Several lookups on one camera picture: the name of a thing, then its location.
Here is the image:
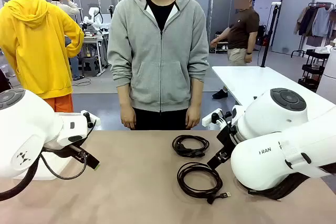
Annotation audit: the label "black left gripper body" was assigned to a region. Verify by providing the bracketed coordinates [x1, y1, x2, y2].
[41, 140, 89, 162]

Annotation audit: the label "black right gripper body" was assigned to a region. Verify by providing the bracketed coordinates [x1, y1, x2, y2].
[216, 123, 240, 154]

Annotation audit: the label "thick black power cable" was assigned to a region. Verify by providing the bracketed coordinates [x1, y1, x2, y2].
[172, 134, 210, 158]

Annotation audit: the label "black USB extension cable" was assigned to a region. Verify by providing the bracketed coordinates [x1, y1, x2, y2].
[176, 162, 232, 205]

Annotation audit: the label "person's right forearm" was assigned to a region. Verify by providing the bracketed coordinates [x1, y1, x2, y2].
[116, 83, 133, 113]

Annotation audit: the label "person's left forearm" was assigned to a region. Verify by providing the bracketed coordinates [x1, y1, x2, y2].
[188, 78, 205, 109]

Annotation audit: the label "person's left hand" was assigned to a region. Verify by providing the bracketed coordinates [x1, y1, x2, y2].
[185, 104, 202, 130]

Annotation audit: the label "person's right hand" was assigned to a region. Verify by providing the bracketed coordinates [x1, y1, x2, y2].
[120, 108, 138, 131]

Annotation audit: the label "orange shorts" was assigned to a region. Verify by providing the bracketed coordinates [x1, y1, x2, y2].
[43, 94, 75, 113]

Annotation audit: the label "white table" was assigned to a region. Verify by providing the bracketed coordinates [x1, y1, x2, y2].
[211, 65, 336, 120]

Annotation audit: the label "grey step stool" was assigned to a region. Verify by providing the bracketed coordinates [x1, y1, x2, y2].
[80, 56, 100, 78]

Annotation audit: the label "wooden shoe rack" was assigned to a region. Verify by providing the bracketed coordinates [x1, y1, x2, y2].
[214, 31, 229, 54]

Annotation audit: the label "person in grey hoodie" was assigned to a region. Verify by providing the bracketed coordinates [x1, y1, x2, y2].
[107, 0, 210, 131]

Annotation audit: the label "black backpack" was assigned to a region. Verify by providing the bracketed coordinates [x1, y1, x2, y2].
[256, 24, 270, 46]

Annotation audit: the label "background workbench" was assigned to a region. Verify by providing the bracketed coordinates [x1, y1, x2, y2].
[78, 31, 109, 76]

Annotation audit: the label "black pole stand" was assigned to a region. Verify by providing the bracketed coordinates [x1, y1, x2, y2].
[258, 1, 282, 68]

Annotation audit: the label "man in brown shirt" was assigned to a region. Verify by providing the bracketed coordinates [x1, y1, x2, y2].
[209, 0, 260, 100]

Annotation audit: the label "white rounded machine housing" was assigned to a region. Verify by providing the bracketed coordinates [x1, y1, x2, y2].
[316, 47, 336, 96]

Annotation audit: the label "black utility cart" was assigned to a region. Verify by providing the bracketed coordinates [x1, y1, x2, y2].
[298, 48, 331, 91]

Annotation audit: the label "brown cardboard box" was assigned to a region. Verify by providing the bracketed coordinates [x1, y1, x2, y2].
[306, 36, 326, 48]

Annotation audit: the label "beige hanging jacket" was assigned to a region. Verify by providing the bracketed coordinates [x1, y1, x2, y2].
[293, 6, 309, 36]

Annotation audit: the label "dark hanging jacket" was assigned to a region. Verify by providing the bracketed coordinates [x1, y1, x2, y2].
[299, 6, 317, 37]

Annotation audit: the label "light blue hanging shirt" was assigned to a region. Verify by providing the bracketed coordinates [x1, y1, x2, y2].
[311, 7, 332, 38]

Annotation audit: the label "black clothes rack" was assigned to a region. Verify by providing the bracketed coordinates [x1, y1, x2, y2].
[290, 1, 336, 58]

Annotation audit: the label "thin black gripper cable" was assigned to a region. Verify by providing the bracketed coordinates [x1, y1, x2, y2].
[39, 153, 89, 180]

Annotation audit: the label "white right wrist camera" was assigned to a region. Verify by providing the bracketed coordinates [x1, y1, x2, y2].
[202, 108, 233, 128]

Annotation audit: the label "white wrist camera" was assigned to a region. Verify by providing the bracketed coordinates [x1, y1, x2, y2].
[80, 110, 101, 128]
[202, 108, 233, 128]

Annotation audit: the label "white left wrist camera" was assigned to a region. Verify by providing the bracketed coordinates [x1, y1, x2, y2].
[80, 110, 101, 128]

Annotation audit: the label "black left arm hose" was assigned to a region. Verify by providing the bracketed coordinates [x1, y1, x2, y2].
[0, 153, 43, 201]

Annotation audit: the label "black arm hose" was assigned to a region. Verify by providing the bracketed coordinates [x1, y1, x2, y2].
[240, 173, 312, 201]
[0, 153, 43, 201]

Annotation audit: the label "black right arm hose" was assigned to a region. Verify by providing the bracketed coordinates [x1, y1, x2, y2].
[240, 173, 312, 201]

